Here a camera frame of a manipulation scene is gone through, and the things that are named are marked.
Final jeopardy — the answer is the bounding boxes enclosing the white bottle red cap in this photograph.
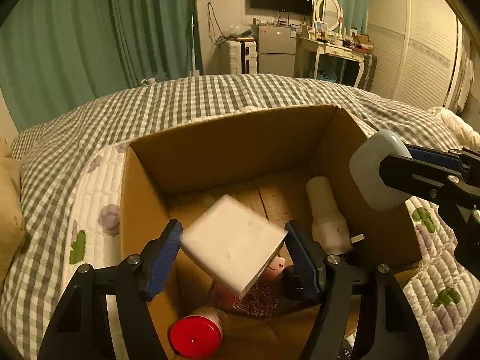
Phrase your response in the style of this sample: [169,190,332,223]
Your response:
[169,306,226,359]

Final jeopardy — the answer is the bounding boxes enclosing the red patterned wallet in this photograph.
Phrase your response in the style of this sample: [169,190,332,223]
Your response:
[208,256,286,319]

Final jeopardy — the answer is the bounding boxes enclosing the white square charger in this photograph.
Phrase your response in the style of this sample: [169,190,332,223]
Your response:
[181,194,287,297]

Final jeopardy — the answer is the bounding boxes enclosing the black remote control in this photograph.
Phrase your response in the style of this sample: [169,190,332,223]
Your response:
[337,331,356,360]

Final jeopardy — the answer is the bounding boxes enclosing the white puffy jacket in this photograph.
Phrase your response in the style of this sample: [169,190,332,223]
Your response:
[427,106,480,151]

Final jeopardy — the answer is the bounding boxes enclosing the white floral quilted mat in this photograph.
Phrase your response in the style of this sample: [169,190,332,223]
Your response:
[62,142,479,359]

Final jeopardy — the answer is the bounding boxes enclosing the hanging white towel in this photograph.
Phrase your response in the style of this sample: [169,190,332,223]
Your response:
[454,51,474,113]

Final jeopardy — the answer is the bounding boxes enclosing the brown cardboard box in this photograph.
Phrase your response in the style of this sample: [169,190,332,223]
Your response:
[120,106,422,359]

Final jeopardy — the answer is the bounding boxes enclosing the white louvered wardrobe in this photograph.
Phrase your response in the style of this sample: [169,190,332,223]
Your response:
[367,0,461,110]

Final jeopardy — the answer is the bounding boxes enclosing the tan pillow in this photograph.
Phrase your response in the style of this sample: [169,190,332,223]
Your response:
[0,138,26,285]

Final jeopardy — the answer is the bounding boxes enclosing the white vanity table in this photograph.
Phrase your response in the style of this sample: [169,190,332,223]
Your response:
[295,37,366,88]

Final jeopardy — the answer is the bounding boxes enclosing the grey checkered bed sheet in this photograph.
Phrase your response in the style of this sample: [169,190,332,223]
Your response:
[1,74,460,359]

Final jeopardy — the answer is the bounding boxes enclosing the white oval vanity mirror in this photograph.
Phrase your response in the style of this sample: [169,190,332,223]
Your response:
[313,0,343,33]

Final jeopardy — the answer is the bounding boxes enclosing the silver mini fridge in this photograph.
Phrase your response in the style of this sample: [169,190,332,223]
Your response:
[252,25,297,77]

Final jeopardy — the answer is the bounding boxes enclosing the white suitcase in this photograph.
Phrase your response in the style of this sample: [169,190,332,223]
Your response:
[220,37,258,75]

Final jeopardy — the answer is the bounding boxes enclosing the white mop stick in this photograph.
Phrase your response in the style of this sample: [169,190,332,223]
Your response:
[190,3,200,77]

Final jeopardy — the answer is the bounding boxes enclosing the green curtain left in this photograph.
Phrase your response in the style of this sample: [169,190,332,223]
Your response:
[1,0,195,131]

